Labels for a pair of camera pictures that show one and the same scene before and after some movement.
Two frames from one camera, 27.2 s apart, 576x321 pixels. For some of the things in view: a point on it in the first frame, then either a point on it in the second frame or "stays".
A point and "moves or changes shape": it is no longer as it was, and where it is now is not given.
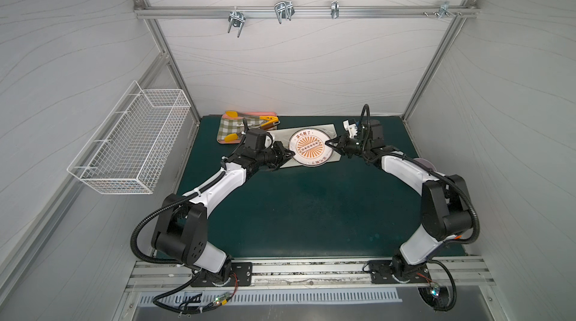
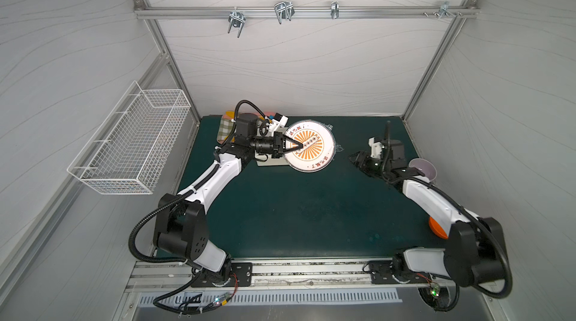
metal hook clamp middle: x=284 y=10 stays
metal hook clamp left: x=237 y=19 stays
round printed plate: x=310 y=148 moves or changes shape
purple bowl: x=426 y=163 stays
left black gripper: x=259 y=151 -> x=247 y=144
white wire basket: x=127 y=153 stays
